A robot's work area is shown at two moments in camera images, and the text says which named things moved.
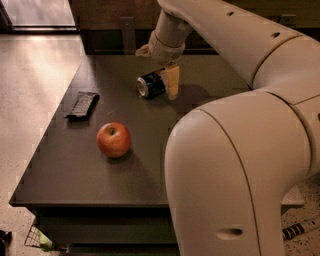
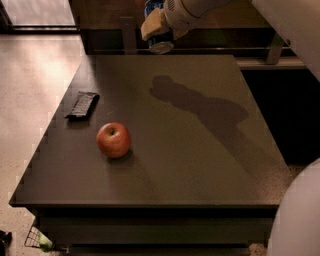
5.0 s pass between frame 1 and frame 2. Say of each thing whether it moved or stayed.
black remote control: stayed
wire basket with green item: stayed
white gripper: moved
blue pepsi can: moved
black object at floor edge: stayed
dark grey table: stayed
